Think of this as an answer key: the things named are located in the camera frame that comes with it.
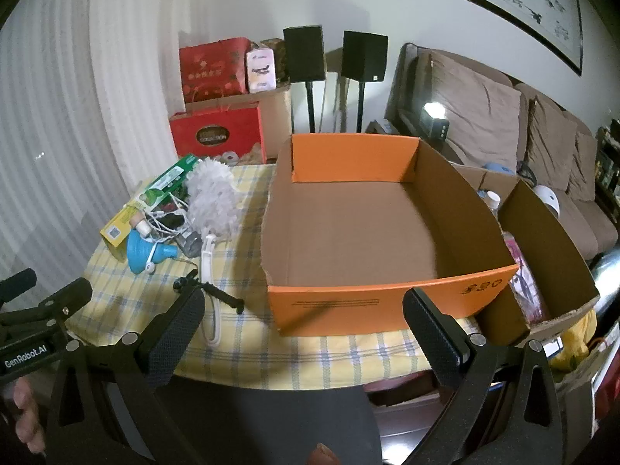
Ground dark wooden shelf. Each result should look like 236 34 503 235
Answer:
596 119 620 214

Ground green toothpaste box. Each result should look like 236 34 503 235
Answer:
100 154 202 263

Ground brown cardboard box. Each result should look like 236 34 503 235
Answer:
453 165 600 344

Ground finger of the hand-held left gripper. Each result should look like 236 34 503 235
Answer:
0 268 38 304
43 278 94 321

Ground pink tissue pack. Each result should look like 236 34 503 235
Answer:
245 48 278 93

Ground lit black clock device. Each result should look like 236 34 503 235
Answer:
419 102 450 139

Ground brown sofa cushion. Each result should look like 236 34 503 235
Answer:
567 131 599 202
525 97 579 189
426 51 526 170

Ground white curtain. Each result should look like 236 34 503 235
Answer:
0 0 180 296

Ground yellow checked tablecloth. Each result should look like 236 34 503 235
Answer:
68 162 478 391

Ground person's left hand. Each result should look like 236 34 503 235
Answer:
12 380 47 454

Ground red flat box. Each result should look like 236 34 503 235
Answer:
363 373 439 406

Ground large brown carton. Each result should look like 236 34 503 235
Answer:
184 84 294 163

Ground pink printed packet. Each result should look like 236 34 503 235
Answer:
504 232 550 323

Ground white earphones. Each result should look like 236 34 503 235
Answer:
143 194 192 274

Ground blue funnel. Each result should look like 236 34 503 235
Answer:
127 230 181 276

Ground red gift box gold print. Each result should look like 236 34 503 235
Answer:
179 37 251 103

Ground black mini tripod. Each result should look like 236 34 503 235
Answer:
173 275 244 312

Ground white round appliance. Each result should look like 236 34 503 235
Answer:
533 185 561 219

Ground dark patterned box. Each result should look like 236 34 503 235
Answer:
259 39 288 83

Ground black speaker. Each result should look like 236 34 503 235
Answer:
283 26 326 83
341 30 389 81

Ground yellow bag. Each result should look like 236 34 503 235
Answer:
549 310 599 371

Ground red gift box round label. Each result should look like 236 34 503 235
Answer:
169 102 266 164

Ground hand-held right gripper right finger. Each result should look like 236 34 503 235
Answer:
402 287 571 465

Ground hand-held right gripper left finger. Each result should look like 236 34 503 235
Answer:
45 285 207 465

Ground orange cardboard box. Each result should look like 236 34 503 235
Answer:
262 133 520 337

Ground brown sofa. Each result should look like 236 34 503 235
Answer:
385 43 620 265

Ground white fluffy duster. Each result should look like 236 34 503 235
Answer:
185 157 241 346

